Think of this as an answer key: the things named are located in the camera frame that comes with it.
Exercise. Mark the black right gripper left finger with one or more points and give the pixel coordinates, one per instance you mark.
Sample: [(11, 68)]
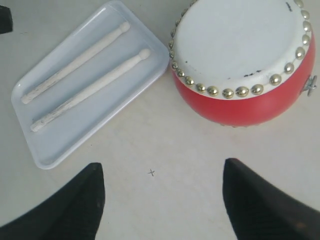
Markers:
[(74, 212)]

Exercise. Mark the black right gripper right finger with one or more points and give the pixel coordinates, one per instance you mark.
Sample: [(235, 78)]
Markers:
[(257, 210)]

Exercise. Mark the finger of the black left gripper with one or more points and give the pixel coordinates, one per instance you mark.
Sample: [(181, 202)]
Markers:
[(5, 20)]

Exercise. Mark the wooden drumstick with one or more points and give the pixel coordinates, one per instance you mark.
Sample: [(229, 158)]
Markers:
[(91, 89), (77, 62)]

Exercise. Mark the small red drum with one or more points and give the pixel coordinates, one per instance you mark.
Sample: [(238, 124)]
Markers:
[(241, 63)]

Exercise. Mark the white rectangular plastic tray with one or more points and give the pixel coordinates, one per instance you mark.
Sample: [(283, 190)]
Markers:
[(54, 142)]

